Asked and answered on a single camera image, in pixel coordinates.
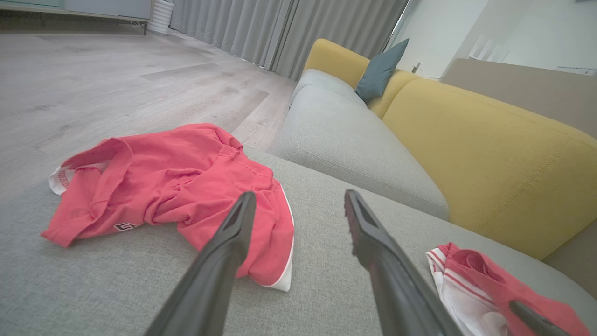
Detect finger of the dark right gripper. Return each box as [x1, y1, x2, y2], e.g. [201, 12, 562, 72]
[508, 301, 571, 336]

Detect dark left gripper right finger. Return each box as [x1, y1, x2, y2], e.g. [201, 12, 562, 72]
[344, 189, 463, 336]

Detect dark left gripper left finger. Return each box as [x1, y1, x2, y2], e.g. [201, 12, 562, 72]
[145, 191, 257, 336]

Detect red jersey with black number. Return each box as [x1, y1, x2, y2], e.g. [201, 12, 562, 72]
[425, 242, 593, 336]

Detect red white-trimmed garment small logo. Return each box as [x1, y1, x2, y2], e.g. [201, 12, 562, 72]
[41, 123, 296, 293]

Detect large grey sofa chaise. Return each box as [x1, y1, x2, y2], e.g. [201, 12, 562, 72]
[0, 147, 597, 336]

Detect grey sofa seat cushion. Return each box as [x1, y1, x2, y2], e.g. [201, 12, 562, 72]
[270, 85, 450, 221]
[290, 69, 368, 107]

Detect yellow sofa back cushion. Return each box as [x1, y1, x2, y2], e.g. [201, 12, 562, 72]
[303, 38, 421, 120]
[382, 78, 597, 261]

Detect teal throw pillow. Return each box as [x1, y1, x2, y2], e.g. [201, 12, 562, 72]
[355, 38, 410, 105]

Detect taupe upholstered panel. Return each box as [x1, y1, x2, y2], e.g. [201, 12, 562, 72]
[440, 58, 597, 300]

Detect grey pleated curtain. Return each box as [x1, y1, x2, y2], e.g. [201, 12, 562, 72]
[170, 0, 410, 83]

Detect white flat device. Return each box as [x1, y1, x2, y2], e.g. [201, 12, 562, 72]
[554, 66, 597, 77]

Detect white ribbed cylinder appliance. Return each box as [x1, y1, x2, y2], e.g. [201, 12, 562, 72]
[148, 0, 174, 36]

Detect light grey low cabinet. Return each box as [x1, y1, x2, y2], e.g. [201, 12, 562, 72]
[0, 0, 154, 36]

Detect white slatted wall fixture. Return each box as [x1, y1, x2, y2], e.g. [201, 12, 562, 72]
[468, 34, 510, 64]

